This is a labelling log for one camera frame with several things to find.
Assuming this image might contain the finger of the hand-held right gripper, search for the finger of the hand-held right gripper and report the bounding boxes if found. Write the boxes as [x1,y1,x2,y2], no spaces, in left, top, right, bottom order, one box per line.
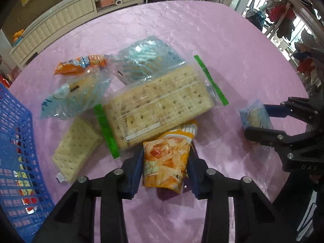
[263,96,319,126]
[244,126,294,149]

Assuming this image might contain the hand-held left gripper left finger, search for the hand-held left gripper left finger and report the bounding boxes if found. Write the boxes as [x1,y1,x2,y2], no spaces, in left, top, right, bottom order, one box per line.
[33,148,145,243]

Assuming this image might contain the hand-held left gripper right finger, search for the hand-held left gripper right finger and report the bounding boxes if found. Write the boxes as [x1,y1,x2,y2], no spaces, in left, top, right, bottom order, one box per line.
[187,144,297,243]

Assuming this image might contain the small blue cracker packet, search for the small blue cracker packet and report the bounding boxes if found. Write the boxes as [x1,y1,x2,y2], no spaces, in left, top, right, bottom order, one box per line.
[239,100,274,132]

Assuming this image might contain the orange chips packet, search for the orange chips packet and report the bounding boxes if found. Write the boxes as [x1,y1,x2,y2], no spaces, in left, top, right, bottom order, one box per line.
[142,121,198,194]

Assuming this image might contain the clear cracker packet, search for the clear cracker packet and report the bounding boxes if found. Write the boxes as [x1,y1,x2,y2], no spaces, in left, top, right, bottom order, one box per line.
[51,117,104,184]

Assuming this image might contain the small orange snack packet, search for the small orange snack packet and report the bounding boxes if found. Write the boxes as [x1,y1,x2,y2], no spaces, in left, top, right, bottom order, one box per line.
[54,54,109,76]

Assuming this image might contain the blue plastic basket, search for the blue plastic basket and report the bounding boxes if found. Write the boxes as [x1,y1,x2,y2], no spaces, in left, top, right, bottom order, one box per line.
[0,82,56,242]

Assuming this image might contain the person's black striped trousers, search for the person's black striped trousers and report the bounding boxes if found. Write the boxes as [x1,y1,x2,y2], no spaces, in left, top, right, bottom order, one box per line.
[272,172,324,243]

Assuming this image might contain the large cracker pack green ends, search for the large cracker pack green ends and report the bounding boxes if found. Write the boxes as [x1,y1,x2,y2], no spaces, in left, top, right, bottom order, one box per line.
[93,55,230,159]

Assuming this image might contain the clothes drying rack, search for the clothes drying rack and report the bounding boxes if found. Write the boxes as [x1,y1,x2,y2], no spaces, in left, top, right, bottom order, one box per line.
[243,0,324,83]

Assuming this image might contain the blue wrapped cracker packet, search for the blue wrapped cracker packet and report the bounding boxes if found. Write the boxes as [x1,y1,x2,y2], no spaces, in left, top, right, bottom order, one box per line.
[40,73,112,121]

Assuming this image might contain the pink tablecloth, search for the pink tablecloth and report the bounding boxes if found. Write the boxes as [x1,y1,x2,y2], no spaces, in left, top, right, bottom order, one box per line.
[9,0,315,243]

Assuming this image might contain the red yellow snack packet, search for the red yellow snack packet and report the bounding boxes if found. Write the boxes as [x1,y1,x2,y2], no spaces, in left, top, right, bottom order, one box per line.
[13,154,39,214]

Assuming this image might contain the large blue cracker wrapper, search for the large blue cracker wrapper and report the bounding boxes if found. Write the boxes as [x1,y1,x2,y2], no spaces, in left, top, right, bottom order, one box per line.
[111,36,187,85]

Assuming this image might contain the cream tv cabinet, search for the cream tv cabinet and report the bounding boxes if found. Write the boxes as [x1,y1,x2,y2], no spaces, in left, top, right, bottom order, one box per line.
[10,0,145,67]

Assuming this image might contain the pink orange box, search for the pink orange box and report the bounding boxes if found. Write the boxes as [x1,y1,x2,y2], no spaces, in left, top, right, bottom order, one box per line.
[96,0,116,9]

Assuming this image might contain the pile of oranges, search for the pile of oranges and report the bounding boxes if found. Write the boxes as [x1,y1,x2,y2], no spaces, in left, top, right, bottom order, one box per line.
[13,29,26,44]

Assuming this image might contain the dark wooden chair frame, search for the dark wooden chair frame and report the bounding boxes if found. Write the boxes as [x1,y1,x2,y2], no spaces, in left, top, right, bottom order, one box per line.
[263,0,324,39]

